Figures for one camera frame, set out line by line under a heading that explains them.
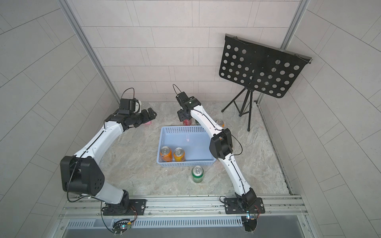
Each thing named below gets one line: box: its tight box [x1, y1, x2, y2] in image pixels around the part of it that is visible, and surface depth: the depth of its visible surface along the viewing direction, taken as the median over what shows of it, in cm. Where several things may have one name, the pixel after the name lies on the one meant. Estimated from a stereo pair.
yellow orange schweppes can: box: [173, 147, 186, 162], surface depth 81 cm
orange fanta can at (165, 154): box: [159, 145, 173, 163], surface depth 82 cm
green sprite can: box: [191, 165, 204, 184], surface depth 74 cm
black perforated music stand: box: [219, 33, 313, 131], surface depth 77 cm
